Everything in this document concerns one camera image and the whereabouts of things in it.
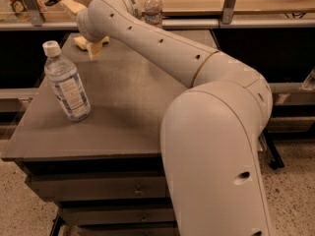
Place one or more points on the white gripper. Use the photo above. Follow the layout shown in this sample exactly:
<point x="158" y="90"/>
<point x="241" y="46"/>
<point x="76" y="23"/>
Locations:
<point x="86" y="33"/>

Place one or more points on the yellow sponge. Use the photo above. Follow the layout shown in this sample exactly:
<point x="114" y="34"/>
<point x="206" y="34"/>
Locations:
<point x="81" y="41"/>

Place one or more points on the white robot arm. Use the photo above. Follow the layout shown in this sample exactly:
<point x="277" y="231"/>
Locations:
<point x="209" y="133"/>

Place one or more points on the blue label plastic bottle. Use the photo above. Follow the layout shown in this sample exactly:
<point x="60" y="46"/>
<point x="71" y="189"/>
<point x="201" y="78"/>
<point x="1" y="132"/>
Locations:
<point x="66" y="83"/>

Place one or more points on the clear water bottle red label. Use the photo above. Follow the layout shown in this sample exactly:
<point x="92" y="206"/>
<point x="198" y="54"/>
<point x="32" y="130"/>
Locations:
<point x="153" y="12"/>

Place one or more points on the small black object on shelf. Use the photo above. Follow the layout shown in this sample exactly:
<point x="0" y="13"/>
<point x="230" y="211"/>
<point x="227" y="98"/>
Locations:
<point x="50" y="3"/>

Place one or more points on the colourful box on shelf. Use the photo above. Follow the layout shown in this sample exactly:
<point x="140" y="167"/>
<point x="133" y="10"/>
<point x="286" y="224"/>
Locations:
<point x="22" y="11"/>

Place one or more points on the grey drawer cabinet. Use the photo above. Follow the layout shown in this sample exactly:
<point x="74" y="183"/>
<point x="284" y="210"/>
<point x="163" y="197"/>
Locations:
<point x="106" y="172"/>

